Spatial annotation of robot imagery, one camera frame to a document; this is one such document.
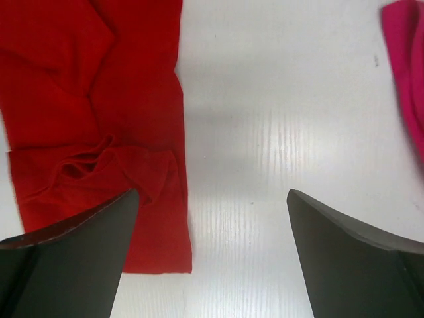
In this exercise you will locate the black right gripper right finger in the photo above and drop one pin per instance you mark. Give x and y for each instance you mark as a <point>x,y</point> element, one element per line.
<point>351,268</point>

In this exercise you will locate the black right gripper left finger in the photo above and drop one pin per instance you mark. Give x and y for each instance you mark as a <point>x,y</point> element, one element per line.
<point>71,268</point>

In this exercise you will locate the red t shirt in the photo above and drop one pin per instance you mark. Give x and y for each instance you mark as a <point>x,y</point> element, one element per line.
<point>92,107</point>

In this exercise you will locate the pink t shirt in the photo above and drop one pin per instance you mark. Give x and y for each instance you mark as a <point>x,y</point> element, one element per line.
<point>402,26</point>

